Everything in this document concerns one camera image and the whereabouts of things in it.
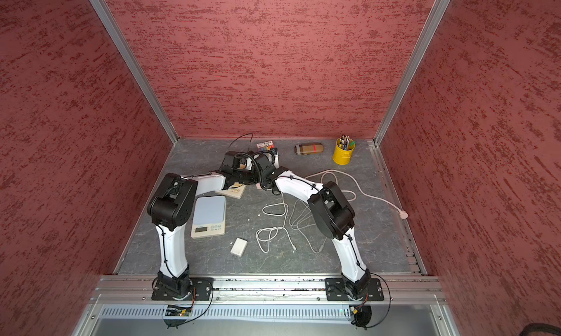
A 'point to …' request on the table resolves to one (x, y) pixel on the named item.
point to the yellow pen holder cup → (343, 148)
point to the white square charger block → (239, 246)
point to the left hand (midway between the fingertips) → (268, 179)
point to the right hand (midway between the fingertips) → (272, 174)
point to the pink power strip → (258, 186)
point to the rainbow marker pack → (264, 146)
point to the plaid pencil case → (308, 148)
